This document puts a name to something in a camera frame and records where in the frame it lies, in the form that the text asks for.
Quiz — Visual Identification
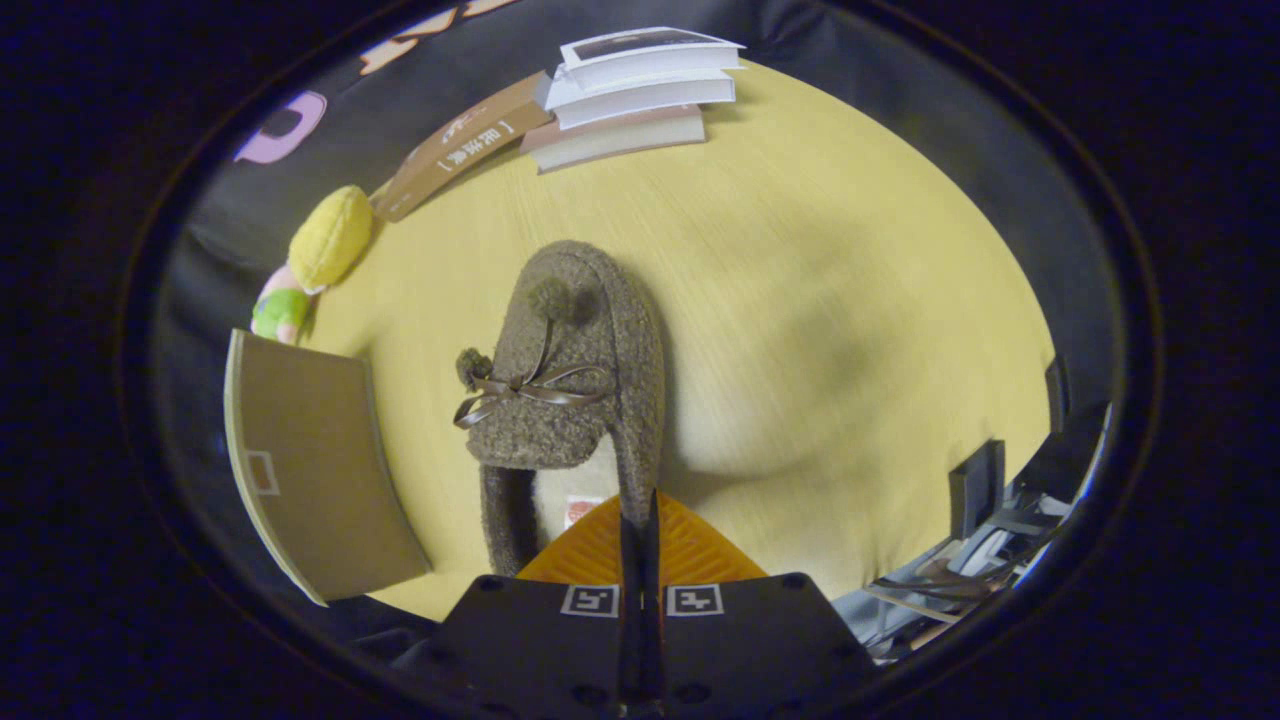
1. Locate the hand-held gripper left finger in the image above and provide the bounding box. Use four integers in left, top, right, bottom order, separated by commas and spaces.
425, 488, 647, 720

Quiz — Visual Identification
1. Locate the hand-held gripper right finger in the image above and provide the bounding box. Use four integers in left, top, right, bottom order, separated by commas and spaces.
647, 488, 881, 720

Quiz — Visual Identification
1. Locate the brown fuzzy shoe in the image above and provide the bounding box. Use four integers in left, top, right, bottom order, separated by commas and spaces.
453, 240, 668, 579

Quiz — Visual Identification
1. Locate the beige storage box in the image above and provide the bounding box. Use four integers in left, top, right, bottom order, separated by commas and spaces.
224, 328, 434, 607

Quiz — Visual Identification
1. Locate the black chair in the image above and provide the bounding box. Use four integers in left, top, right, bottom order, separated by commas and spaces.
1020, 400, 1113, 506
947, 438, 1007, 542

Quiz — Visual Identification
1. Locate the pink star plush toy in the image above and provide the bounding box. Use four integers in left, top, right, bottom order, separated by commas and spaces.
250, 262, 323, 346

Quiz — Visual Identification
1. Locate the yellow round plush toy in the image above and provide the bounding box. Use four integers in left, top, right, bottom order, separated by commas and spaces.
288, 185, 375, 293

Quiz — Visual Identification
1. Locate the pale brown book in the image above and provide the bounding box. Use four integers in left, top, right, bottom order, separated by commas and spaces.
520, 103, 707, 175

